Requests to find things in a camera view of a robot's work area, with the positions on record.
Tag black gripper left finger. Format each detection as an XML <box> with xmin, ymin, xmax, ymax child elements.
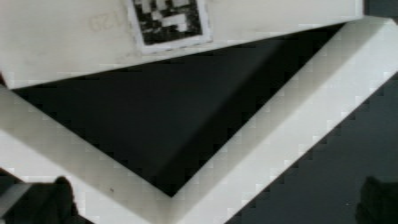
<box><xmin>0</xmin><ymin>169</ymin><xmax>94</xmax><ymax>224</ymax></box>

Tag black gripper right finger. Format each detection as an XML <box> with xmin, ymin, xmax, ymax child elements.
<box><xmin>355</xmin><ymin>177</ymin><xmax>398</xmax><ymax>224</ymax></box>

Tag white cabinet body box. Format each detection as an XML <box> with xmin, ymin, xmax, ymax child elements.
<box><xmin>0</xmin><ymin>0</ymin><xmax>364</xmax><ymax>89</ymax></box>

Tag white L-shaped fence frame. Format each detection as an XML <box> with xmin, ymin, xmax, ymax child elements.
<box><xmin>0</xmin><ymin>16</ymin><xmax>398</xmax><ymax>224</ymax></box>

